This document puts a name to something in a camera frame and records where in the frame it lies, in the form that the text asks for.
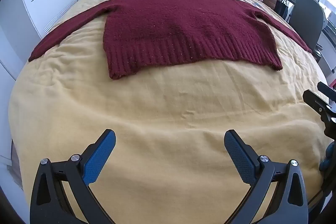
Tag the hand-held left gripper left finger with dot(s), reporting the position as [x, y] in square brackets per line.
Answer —
[101, 155]

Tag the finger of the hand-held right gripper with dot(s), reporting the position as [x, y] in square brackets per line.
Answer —
[315, 103]
[325, 88]

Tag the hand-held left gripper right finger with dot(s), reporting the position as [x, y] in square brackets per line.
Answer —
[240, 158]

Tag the maroon knitted sweater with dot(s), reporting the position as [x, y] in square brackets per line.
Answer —
[170, 24]

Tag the person's right hand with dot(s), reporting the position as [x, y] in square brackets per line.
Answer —
[328, 155]

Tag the grey office chair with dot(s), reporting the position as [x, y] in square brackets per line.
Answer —
[307, 16]

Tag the yellow printed blanket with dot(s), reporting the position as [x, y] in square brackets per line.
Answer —
[170, 113]

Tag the black bag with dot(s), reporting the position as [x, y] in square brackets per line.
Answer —
[283, 9]

